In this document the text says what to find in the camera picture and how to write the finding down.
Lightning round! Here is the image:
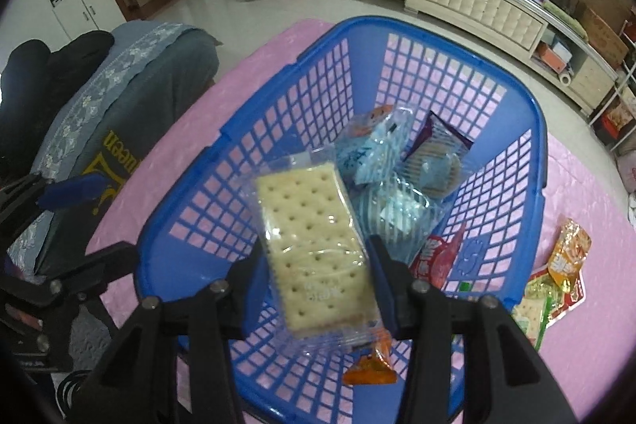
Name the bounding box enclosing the clear blue striped packet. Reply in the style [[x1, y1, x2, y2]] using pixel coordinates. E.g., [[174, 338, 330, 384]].
[[355, 183, 445, 246]]

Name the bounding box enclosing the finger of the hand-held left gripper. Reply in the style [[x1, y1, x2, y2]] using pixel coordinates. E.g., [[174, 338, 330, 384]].
[[0, 241, 141, 306], [0, 173, 122, 231]]

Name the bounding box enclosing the orange yellow snack packet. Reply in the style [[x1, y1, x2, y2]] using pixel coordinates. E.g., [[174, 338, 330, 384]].
[[547, 218, 593, 308]]

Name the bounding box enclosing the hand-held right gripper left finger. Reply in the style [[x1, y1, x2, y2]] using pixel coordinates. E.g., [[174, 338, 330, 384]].
[[70, 240, 271, 424]]

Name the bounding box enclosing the green folded cloth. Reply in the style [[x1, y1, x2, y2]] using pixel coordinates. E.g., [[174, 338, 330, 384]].
[[541, 0, 589, 40]]

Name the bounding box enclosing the cardboard box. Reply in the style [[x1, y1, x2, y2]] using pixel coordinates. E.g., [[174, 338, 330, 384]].
[[579, 7, 629, 67]]

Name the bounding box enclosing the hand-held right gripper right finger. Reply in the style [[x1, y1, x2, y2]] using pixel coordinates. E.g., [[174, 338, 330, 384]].
[[366, 235, 580, 424]]

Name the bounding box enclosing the white shelf rack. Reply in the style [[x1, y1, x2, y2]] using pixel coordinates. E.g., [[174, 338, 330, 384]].
[[589, 7, 636, 151]]

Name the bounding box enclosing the grey covered chair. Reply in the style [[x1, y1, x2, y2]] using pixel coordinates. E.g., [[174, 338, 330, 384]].
[[0, 21, 219, 276]]

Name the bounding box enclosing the large green cracker pack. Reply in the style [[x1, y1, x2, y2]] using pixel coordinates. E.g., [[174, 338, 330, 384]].
[[509, 290, 555, 350]]

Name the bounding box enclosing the orange box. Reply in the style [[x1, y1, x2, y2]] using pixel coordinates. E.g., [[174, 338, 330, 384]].
[[537, 44, 572, 72]]

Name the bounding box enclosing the pink tablecloth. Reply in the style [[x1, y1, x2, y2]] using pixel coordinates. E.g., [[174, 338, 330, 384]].
[[84, 19, 636, 424]]

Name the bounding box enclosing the blue bun packet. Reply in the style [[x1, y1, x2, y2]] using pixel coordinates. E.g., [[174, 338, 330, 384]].
[[333, 103, 415, 186]]

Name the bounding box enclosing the black cable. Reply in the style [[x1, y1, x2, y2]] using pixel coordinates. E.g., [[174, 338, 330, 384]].
[[54, 368, 103, 410]]

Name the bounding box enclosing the purple biscuit packet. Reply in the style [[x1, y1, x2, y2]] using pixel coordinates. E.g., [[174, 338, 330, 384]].
[[400, 110, 475, 199]]

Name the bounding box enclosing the blue plastic basket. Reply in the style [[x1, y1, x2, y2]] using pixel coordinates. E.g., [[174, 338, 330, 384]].
[[135, 15, 550, 424]]

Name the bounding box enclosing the orange-ended cracker packet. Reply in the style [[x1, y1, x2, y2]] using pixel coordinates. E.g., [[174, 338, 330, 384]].
[[246, 146, 398, 386]]

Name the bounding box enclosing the black cloth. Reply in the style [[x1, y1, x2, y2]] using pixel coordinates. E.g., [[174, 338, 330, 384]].
[[0, 31, 115, 176]]

